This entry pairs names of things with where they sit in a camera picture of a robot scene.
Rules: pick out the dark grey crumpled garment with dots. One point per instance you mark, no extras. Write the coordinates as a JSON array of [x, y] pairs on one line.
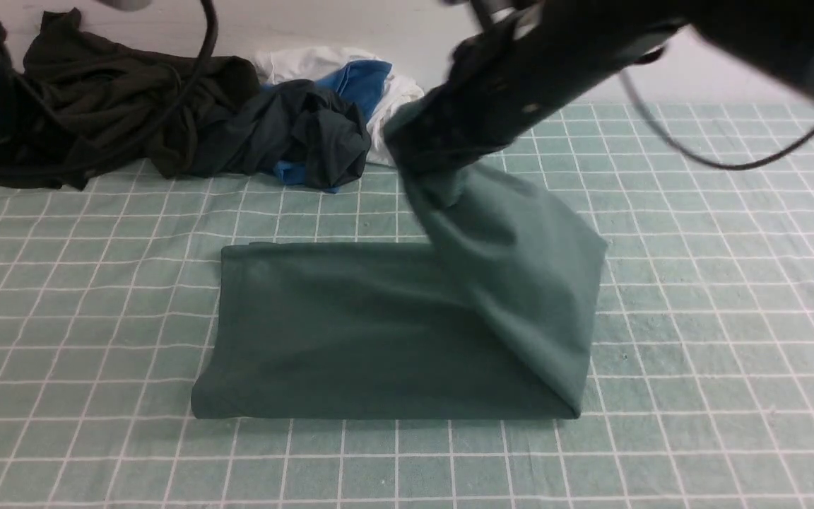
[[252, 139]]

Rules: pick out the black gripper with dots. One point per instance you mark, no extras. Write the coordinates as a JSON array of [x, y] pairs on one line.
[[491, 96]]

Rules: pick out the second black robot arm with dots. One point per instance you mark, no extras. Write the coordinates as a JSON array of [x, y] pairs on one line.
[[595, 40]]

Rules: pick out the green checkered tablecloth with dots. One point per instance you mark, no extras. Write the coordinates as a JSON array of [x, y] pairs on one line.
[[701, 392]]

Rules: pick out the green long-sleeved shirt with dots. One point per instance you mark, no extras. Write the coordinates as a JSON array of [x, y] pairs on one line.
[[491, 318]]

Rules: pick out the dark olive crumpled garment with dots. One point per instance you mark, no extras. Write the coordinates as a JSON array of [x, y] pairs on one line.
[[89, 105]]

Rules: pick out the white crumpled garment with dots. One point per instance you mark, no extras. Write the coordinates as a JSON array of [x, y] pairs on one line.
[[301, 63]]

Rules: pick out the blue crumpled garment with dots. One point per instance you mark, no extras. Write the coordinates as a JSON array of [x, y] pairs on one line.
[[329, 139]]

